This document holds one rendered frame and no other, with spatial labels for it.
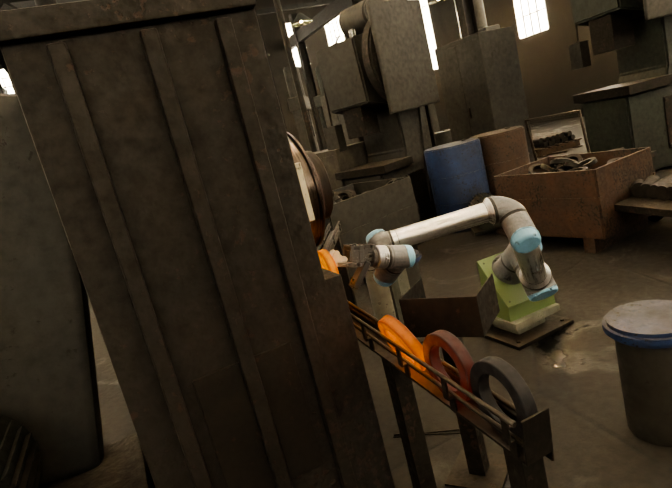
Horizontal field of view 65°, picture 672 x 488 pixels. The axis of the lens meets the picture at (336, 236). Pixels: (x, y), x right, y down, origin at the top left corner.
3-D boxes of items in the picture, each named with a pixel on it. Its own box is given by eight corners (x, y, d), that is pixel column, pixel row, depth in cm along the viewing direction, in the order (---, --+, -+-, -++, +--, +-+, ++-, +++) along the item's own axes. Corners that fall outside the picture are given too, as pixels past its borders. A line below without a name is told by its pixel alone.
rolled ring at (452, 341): (428, 318, 139) (418, 322, 137) (476, 347, 123) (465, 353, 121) (435, 376, 145) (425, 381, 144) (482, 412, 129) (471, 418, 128)
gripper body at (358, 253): (341, 244, 201) (369, 243, 206) (340, 266, 202) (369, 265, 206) (349, 245, 194) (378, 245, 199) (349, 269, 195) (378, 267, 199)
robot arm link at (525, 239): (545, 266, 275) (528, 201, 214) (561, 295, 266) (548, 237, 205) (517, 278, 279) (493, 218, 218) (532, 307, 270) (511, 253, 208)
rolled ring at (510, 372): (475, 342, 123) (464, 348, 122) (535, 377, 107) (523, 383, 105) (484, 409, 128) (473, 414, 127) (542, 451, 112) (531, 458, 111)
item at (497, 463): (517, 498, 175) (476, 296, 162) (442, 486, 189) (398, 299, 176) (528, 459, 192) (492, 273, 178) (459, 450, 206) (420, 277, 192)
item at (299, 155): (320, 259, 189) (286, 129, 180) (280, 246, 232) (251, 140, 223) (336, 253, 192) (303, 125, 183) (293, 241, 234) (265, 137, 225)
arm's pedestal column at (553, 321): (519, 308, 323) (517, 296, 321) (574, 322, 287) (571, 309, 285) (469, 332, 308) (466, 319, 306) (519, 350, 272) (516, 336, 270)
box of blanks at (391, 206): (348, 293, 436) (325, 203, 421) (292, 285, 501) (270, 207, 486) (428, 252, 497) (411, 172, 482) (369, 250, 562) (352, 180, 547)
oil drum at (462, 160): (462, 236, 526) (444, 147, 509) (428, 231, 580) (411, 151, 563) (508, 219, 548) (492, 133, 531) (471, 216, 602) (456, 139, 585)
